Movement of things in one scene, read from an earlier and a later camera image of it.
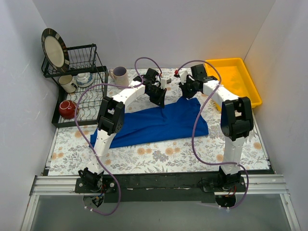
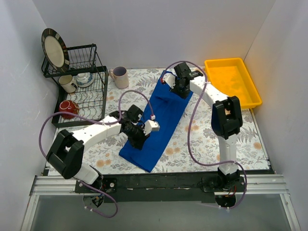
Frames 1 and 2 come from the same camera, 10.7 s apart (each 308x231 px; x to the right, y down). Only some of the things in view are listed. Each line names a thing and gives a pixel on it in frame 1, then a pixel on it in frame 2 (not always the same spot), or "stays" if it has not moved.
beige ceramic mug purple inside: x=119 y=73 stays
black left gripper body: x=155 y=92 → x=137 y=139
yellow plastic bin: x=236 y=78 stays
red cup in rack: x=67 y=109 stays
